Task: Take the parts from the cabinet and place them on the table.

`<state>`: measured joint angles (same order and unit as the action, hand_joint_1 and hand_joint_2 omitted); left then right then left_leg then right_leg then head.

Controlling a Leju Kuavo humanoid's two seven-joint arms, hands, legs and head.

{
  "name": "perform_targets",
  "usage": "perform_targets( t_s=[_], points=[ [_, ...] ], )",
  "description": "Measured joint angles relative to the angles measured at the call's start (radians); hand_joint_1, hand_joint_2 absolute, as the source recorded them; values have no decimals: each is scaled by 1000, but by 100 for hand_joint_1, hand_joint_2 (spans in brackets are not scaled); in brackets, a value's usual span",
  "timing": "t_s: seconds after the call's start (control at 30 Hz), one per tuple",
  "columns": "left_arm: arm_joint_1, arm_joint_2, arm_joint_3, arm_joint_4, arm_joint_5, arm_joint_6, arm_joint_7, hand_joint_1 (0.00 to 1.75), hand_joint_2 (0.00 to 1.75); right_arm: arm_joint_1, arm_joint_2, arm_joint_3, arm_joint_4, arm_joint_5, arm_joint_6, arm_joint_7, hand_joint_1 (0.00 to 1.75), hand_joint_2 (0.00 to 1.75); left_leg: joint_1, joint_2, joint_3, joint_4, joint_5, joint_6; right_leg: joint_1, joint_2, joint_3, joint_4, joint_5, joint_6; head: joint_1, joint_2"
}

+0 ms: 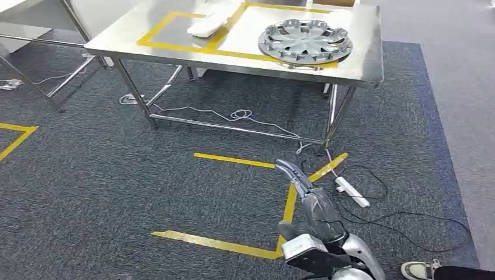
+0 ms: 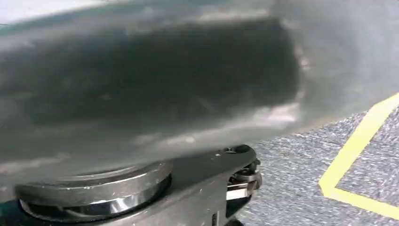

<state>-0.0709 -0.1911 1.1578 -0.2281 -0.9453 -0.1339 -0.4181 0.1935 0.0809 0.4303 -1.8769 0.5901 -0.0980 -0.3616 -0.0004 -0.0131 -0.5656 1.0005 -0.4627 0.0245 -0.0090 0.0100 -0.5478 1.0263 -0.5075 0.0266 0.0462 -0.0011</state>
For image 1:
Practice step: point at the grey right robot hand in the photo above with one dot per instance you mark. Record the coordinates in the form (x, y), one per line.
(321, 216)

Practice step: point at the silver plastic hubcap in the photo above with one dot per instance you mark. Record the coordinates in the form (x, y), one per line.
(305, 40)

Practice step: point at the white power strip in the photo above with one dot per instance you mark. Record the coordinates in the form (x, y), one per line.
(352, 192)

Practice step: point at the yellow floor tape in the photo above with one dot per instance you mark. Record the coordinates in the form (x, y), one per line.
(212, 243)
(232, 159)
(19, 139)

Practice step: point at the person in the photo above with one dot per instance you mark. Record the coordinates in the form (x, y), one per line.
(417, 269)

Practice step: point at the steel table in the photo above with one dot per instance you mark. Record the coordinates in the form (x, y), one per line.
(38, 40)
(247, 31)

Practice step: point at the cardboard box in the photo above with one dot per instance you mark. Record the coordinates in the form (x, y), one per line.
(332, 2)

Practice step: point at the yellow table tape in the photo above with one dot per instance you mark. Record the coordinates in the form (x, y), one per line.
(174, 45)

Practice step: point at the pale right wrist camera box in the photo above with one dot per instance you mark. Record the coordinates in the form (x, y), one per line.
(305, 251)

